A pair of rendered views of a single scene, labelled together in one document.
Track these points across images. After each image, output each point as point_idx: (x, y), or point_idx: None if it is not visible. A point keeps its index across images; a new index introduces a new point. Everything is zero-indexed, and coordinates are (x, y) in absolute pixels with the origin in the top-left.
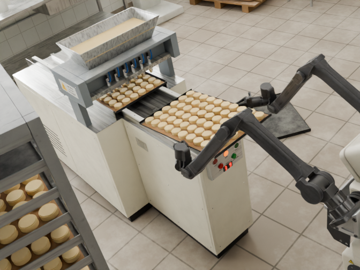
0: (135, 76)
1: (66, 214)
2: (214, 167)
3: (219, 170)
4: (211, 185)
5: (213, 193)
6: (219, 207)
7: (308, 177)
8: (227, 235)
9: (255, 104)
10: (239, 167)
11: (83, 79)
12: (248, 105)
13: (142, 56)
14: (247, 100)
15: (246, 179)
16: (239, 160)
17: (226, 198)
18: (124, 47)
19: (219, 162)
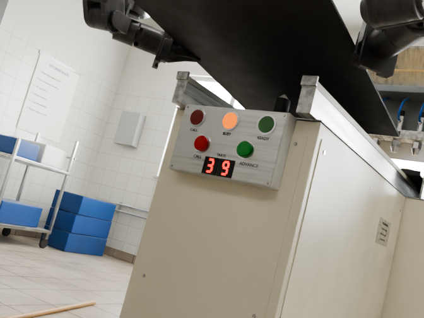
0: (371, 135)
1: None
2: (188, 133)
3: (194, 156)
4: (173, 198)
5: (165, 231)
6: (157, 297)
7: None
8: None
9: (373, 31)
10: (261, 235)
11: None
12: (359, 38)
13: (416, 120)
14: (363, 22)
15: (264, 313)
16: (271, 213)
17: (185, 298)
18: (387, 84)
19: (205, 130)
